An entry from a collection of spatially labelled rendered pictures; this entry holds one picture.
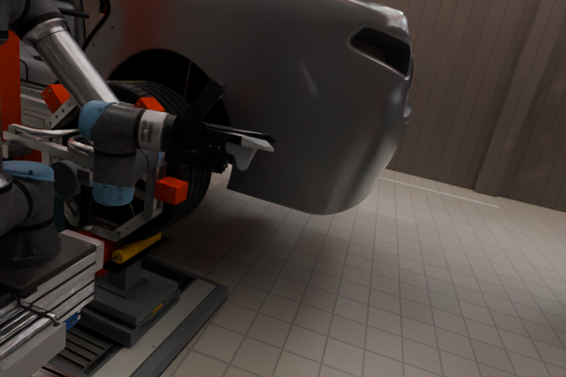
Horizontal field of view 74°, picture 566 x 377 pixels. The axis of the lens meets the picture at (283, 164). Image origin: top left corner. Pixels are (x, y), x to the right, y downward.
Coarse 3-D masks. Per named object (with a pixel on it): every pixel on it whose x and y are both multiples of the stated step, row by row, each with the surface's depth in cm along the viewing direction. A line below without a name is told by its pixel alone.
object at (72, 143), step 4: (72, 136) 123; (76, 136) 123; (80, 136) 125; (68, 140) 120; (72, 140) 119; (76, 140) 122; (80, 140) 125; (84, 140) 127; (88, 140) 130; (68, 144) 119; (72, 144) 118; (76, 144) 117; (80, 144) 117; (72, 148) 118; (76, 148) 117; (80, 148) 116; (84, 148) 116; (88, 148) 116; (92, 148) 116; (84, 152) 117; (88, 152) 116; (92, 152) 115; (88, 156) 116; (92, 156) 115
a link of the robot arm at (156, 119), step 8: (152, 112) 68; (160, 112) 68; (144, 120) 66; (152, 120) 66; (160, 120) 66; (144, 128) 66; (152, 128) 66; (160, 128) 66; (144, 136) 66; (152, 136) 66; (160, 136) 66; (144, 144) 67; (152, 144) 67; (160, 144) 67
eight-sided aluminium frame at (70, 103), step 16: (64, 112) 140; (48, 128) 144; (48, 160) 148; (160, 160) 133; (160, 176) 137; (64, 208) 151; (144, 208) 138; (160, 208) 141; (96, 224) 149; (112, 224) 151; (128, 224) 142; (144, 224) 147; (112, 240) 146
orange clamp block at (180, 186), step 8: (160, 184) 133; (168, 184) 132; (176, 184) 133; (184, 184) 135; (160, 192) 133; (168, 192) 132; (176, 192) 131; (184, 192) 137; (168, 200) 133; (176, 200) 133
